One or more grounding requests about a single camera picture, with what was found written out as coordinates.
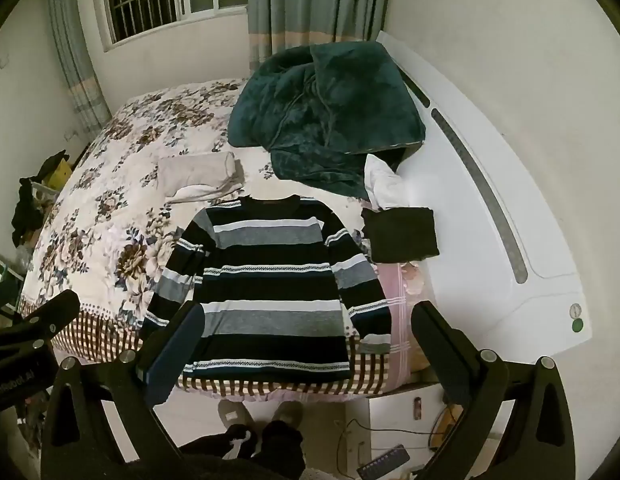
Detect barred window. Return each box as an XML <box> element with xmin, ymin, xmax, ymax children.
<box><xmin>97</xmin><ymin>0</ymin><xmax>251</xmax><ymax>52</ymax></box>

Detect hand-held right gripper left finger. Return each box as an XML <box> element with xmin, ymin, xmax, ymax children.
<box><xmin>41</xmin><ymin>302</ymin><xmax>206</xmax><ymax>480</ymax></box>

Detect beige pants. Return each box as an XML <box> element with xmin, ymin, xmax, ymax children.
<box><xmin>157</xmin><ymin>151</ymin><xmax>247</xmax><ymax>205</ymax></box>

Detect white cloth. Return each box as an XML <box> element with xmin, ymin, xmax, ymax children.
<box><xmin>364</xmin><ymin>154</ymin><xmax>405</xmax><ymax>210</ymax></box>

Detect white bed headboard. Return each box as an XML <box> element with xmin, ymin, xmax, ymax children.
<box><xmin>375</xmin><ymin>30</ymin><xmax>598</xmax><ymax>386</ymax></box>

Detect pink checked sheet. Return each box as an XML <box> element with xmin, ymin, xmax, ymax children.
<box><xmin>377</xmin><ymin>260</ymin><xmax>431</xmax><ymax>376</ymax></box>

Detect grey slipper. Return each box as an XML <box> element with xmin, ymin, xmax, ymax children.
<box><xmin>218</xmin><ymin>399</ymin><xmax>261</xmax><ymax>442</ymax></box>
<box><xmin>270</xmin><ymin>400</ymin><xmax>305</xmax><ymax>436</ymax></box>

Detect pile of black clothes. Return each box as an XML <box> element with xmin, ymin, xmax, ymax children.
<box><xmin>12</xmin><ymin>150</ymin><xmax>66</xmax><ymax>247</ymax></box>

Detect person's right leg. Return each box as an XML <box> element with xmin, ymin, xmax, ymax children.
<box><xmin>250</xmin><ymin>421</ymin><xmax>307</xmax><ymax>480</ymax></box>

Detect dark green plush blanket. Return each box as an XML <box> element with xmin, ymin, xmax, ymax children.
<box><xmin>227</xmin><ymin>40</ymin><xmax>427</xmax><ymax>202</ymax></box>

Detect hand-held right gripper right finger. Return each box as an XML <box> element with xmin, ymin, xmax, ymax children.
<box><xmin>411</xmin><ymin>301</ymin><xmax>581</xmax><ymax>480</ymax></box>

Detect striped knit sweater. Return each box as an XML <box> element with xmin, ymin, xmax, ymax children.
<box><xmin>140</xmin><ymin>195</ymin><xmax>393</xmax><ymax>382</ymax></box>

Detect grey-green curtain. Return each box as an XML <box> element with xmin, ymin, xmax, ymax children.
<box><xmin>44</xmin><ymin>0</ymin><xmax>113</xmax><ymax>133</ymax></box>
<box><xmin>247</xmin><ymin>0</ymin><xmax>395</xmax><ymax>68</ymax></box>

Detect white bedside cabinet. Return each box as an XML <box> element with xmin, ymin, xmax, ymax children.
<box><xmin>367</xmin><ymin>381</ymin><xmax>496</xmax><ymax>463</ymax></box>

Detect black power strip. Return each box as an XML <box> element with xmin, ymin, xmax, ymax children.
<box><xmin>357</xmin><ymin>443</ymin><xmax>411</xmax><ymax>479</ymax></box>

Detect black cable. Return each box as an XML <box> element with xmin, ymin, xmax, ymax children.
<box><xmin>337</xmin><ymin>416</ymin><xmax>443</xmax><ymax>467</ymax></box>

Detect black folded cloth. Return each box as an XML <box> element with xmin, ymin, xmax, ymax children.
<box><xmin>361</xmin><ymin>206</ymin><xmax>441</xmax><ymax>264</ymax></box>

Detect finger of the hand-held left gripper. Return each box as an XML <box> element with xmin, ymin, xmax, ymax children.
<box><xmin>0</xmin><ymin>289</ymin><xmax>81</xmax><ymax>352</ymax></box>

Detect yellow box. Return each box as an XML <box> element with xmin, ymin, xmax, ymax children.
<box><xmin>44</xmin><ymin>157</ymin><xmax>73</xmax><ymax>189</ymax></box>

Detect floral bed blanket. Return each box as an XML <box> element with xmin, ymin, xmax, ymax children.
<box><xmin>17</xmin><ymin>78</ymin><xmax>405</xmax><ymax>396</ymax></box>

